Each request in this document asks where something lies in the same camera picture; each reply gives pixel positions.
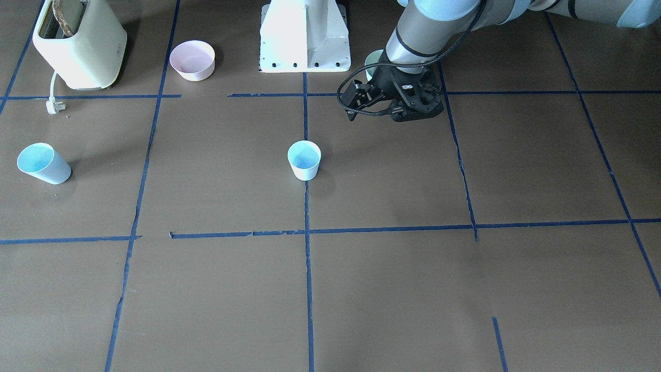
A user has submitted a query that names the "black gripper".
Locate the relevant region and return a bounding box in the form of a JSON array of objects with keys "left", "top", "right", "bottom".
[{"left": 371, "top": 61, "right": 444, "bottom": 122}]

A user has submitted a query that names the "light blue cup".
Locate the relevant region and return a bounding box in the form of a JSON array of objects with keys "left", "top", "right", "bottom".
[
  {"left": 287, "top": 141, "right": 322, "bottom": 181},
  {"left": 17, "top": 142, "right": 72, "bottom": 184}
]

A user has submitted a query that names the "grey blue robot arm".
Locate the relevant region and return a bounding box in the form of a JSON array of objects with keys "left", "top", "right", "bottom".
[{"left": 356, "top": 1, "right": 659, "bottom": 122}]

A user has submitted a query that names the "white toaster plug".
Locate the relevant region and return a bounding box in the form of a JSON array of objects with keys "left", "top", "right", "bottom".
[{"left": 45, "top": 71, "right": 66, "bottom": 115}]

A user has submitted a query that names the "pink bowl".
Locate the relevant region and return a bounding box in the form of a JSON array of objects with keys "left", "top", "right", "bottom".
[{"left": 168, "top": 40, "right": 216, "bottom": 82}]

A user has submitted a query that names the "cream toaster with bread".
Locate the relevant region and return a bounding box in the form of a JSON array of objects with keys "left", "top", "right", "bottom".
[{"left": 32, "top": 1, "right": 128, "bottom": 91}]

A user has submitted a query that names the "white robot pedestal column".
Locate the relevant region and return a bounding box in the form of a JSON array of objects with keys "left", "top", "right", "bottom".
[{"left": 258, "top": 1, "right": 351, "bottom": 73}]

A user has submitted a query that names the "green bowl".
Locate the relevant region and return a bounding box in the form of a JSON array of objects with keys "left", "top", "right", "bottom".
[{"left": 365, "top": 49, "right": 385, "bottom": 83}]

